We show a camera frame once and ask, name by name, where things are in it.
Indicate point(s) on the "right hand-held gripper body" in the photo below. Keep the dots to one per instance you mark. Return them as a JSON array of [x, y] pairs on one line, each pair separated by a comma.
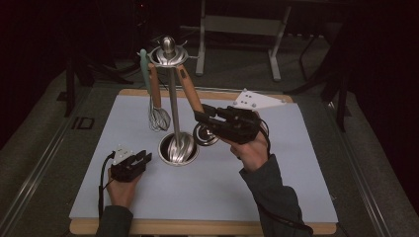
[[242, 126]]

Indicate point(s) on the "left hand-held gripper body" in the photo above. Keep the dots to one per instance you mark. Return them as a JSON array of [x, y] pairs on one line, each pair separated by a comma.
[[123, 171]]

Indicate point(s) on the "steel utensil stand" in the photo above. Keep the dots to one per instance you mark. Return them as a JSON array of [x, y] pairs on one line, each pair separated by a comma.
[[174, 112]]

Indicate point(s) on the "person's left hand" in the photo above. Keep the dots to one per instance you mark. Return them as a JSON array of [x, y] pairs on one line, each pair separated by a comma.
[[122, 194]]

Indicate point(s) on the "person's right hand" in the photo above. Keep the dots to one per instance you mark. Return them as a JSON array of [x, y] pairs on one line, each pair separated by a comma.
[[252, 154]]

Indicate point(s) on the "pale table mat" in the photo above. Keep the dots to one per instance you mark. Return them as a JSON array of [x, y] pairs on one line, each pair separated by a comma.
[[204, 191]]

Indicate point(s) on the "black tripod stand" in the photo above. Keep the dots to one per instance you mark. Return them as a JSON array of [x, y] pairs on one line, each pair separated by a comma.
[[105, 74], [309, 52]]

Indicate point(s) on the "metal floor rail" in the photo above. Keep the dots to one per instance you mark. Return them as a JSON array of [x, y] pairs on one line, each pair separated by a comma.
[[35, 177], [369, 197]]

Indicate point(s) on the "grey metal desk frame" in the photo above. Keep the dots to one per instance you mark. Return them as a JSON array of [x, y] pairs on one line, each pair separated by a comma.
[[243, 24]]

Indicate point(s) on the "black metal post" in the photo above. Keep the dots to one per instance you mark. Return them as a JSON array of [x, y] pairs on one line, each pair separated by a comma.
[[69, 92]]

